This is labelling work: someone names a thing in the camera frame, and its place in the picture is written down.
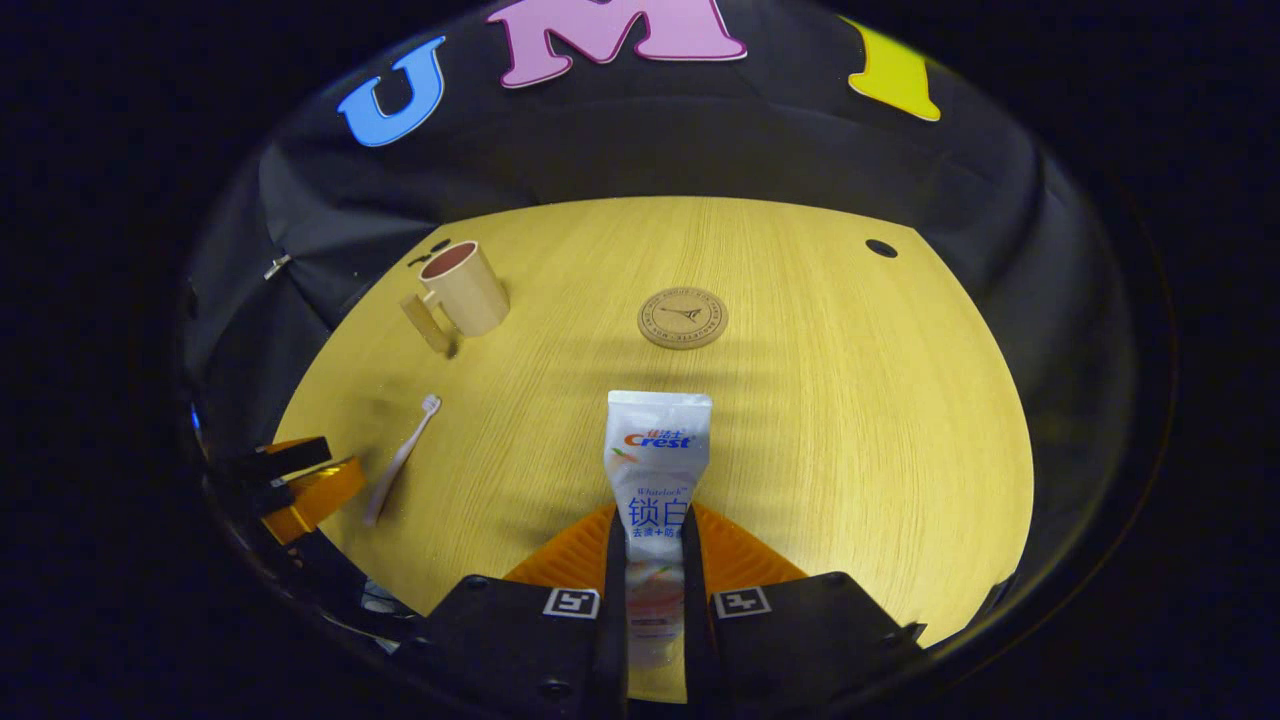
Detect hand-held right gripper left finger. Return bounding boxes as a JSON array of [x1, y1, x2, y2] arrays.
[[395, 503, 629, 720]]

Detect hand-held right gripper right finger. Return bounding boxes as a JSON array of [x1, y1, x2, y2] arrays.
[[682, 503, 926, 716]]

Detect white toothbrush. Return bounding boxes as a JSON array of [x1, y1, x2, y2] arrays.
[[362, 393, 443, 528]]

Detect white toothpaste tube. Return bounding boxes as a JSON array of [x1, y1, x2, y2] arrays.
[[603, 390, 714, 669]]

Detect beige cup with handle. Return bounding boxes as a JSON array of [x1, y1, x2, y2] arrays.
[[400, 240, 511, 358]]

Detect round brown coaster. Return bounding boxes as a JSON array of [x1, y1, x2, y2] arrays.
[[637, 286, 730, 351]]

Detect black backdrop cloth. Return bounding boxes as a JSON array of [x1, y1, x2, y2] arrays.
[[185, 0, 1151, 641]]

